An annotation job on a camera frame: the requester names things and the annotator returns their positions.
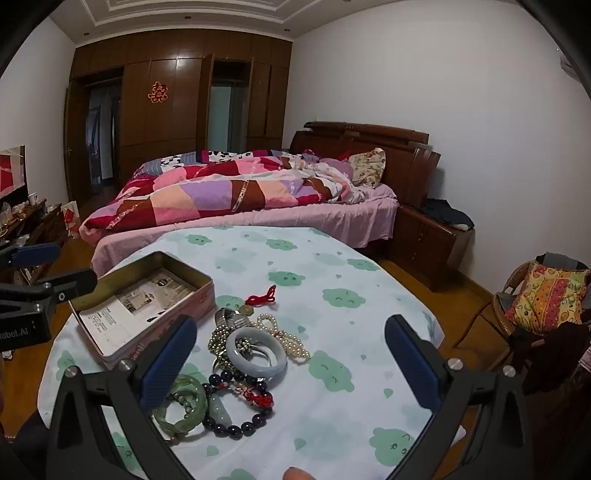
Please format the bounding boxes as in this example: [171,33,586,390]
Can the dark clothes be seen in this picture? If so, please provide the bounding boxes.
[420,198,475,232]

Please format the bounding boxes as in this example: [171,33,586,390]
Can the wooden low cabinet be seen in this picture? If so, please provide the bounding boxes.
[0,198,70,287]

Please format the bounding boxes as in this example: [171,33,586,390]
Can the red and white shopping bag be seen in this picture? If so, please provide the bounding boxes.
[60,200,81,241]

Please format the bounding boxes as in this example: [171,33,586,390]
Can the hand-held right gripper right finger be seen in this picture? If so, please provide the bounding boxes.
[385,315,536,480]

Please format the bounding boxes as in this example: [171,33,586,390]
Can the silver bead chain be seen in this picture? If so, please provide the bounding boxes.
[208,323,252,370]

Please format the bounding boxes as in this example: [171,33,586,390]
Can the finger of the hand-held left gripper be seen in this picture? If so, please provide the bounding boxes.
[0,269,99,311]
[0,243,62,269]

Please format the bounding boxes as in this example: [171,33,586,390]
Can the wicker chair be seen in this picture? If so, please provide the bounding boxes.
[455,251,591,370]

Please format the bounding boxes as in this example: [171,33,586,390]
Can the white air conditioner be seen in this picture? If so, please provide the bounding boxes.
[558,48,583,81]

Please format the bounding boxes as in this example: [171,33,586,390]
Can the framed red picture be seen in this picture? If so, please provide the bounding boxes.
[0,145,26,200]

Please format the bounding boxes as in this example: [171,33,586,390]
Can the dark purple bead bracelet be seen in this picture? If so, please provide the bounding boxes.
[203,369,278,439]

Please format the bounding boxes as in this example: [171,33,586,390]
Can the brown wooden wardrobe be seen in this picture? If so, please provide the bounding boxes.
[65,33,294,204]

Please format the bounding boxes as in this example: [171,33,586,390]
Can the wooden nightstand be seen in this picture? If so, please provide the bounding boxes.
[388,203,475,292]

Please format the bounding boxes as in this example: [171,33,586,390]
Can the jade pendant with red knot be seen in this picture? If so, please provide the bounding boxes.
[210,385,275,423]

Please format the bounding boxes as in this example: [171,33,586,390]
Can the green jade bangle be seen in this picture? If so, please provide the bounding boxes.
[152,374,214,446]

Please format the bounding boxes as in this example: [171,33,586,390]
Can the silver metal wristwatch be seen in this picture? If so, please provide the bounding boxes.
[213,307,250,330]

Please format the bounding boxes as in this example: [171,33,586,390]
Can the pink metal tin box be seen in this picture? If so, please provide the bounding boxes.
[68,251,217,370]

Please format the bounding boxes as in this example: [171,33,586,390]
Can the wooden headboard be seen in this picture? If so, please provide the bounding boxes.
[290,121,441,208]

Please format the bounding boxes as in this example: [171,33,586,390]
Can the grey-green bead bracelet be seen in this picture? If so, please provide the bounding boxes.
[168,385,206,418]

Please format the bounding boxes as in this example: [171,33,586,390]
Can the dark garment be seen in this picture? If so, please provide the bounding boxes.
[508,318,591,395]

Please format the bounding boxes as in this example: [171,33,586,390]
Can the pink bed sheet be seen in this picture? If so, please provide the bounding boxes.
[92,185,400,273]

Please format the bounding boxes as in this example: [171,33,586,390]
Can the printed paper leaflet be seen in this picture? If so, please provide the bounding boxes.
[79,267,200,356]

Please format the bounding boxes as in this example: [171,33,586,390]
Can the white pearl necklace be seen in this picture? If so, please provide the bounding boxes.
[249,313,311,365]

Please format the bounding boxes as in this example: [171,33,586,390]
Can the cloud print tablecloth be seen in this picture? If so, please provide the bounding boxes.
[38,224,467,480]

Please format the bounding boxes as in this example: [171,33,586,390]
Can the pale white jade bangle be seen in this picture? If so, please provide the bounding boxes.
[225,326,288,380]

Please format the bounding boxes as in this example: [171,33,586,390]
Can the cow print blanket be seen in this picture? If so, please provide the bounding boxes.
[134,150,252,177]

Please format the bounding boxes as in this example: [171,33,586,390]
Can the floral pillow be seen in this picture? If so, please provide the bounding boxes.
[347,148,386,188]

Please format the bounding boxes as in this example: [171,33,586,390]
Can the colourful patterned cushion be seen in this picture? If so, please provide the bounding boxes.
[504,261,589,335]

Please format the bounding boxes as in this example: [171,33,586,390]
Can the red knot coin charm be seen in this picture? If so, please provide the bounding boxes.
[233,285,280,317]

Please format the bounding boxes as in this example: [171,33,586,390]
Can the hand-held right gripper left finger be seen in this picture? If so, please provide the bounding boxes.
[46,315,198,480]

